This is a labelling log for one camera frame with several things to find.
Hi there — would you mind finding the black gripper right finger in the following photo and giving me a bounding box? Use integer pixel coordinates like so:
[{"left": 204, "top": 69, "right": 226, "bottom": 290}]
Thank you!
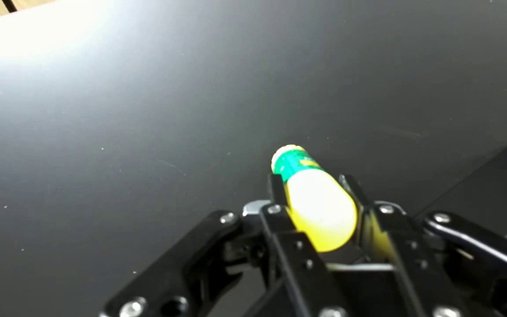
[{"left": 336, "top": 171, "right": 507, "bottom": 317}]

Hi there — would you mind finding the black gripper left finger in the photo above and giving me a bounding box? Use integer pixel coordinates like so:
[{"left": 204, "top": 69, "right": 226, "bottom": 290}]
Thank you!
[{"left": 98, "top": 171, "right": 350, "bottom": 317}]

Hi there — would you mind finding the yellow glue stick green cap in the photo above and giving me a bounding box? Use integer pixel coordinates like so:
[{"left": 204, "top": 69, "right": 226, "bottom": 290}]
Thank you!
[{"left": 269, "top": 142, "right": 360, "bottom": 255}]

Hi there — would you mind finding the black rectangular box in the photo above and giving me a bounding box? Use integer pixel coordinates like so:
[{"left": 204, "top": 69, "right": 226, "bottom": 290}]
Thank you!
[{"left": 415, "top": 141, "right": 507, "bottom": 243}]

